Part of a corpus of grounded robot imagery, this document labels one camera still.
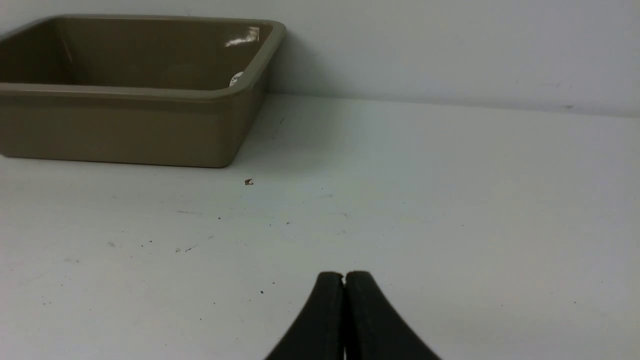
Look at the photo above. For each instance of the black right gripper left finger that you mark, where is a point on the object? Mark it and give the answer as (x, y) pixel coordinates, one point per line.
(316, 333)

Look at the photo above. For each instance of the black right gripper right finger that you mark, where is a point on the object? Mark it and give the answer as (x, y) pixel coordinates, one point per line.
(375, 330)

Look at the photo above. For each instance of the white ping-pong ball with logo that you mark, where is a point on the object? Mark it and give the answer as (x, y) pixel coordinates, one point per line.
(235, 78)

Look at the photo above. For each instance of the tan plastic storage bin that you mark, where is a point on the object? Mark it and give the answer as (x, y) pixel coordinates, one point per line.
(133, 89)

